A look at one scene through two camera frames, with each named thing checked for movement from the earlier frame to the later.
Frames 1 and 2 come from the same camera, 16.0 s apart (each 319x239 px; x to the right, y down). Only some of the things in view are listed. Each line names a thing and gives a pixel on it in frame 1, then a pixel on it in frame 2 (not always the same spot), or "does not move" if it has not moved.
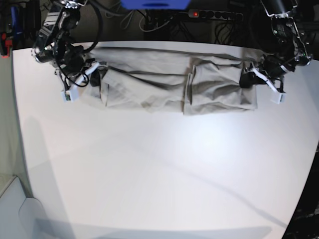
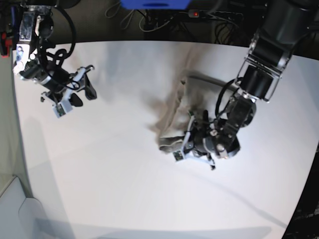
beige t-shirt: [183, 80] to [179, 99]
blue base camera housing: [156, 4] does not move
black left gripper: [74, 59] to [63, 77]
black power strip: [215, 14] does not move
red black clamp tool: [5, 45] does not move
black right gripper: [274, 66] to [202, 128]
